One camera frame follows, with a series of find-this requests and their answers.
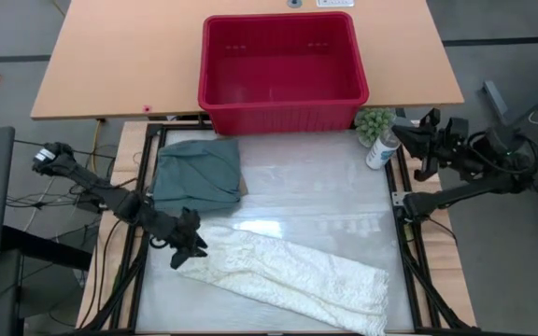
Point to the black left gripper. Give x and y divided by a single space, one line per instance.
180 228

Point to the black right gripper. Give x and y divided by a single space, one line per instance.
446 149

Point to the grey-teal trousers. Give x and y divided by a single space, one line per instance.
194 172

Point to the white towel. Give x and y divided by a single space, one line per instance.
297 275

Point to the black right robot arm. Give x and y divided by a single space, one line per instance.
474 186

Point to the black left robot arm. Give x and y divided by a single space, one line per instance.
110 198

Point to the red plastic laundry bin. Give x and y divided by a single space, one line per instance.
283 119

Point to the white spray bottle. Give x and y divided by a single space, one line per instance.
381 151

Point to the small potted succulent plant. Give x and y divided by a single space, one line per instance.
374 123

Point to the grey desk leg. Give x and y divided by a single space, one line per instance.
498 98

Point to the black side table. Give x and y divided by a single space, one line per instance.
40 247

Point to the small pink marker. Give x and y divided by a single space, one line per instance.
146 108

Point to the white desk socket panel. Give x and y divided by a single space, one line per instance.
335 3

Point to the light wooden desk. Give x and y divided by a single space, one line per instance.
124 56

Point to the black aluminium table frame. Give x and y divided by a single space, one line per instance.
154 128

